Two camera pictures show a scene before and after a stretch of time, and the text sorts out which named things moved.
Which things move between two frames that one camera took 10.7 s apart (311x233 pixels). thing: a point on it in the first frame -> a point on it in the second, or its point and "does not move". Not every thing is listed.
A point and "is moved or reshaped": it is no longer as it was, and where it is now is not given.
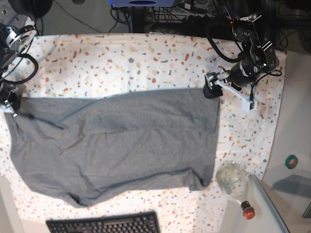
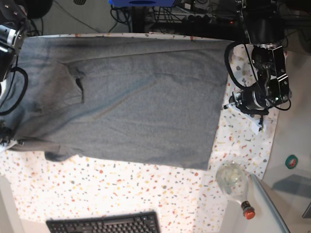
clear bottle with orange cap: (232, 178) does not move
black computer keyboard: (146, 222) does not move
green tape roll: (291, 161) does not move
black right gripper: (243, 74) -> (253, 102)
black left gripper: (7, 96) -> (5, 134)
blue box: (126, 3) does not move
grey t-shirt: (82, 148) is moved or reshaped
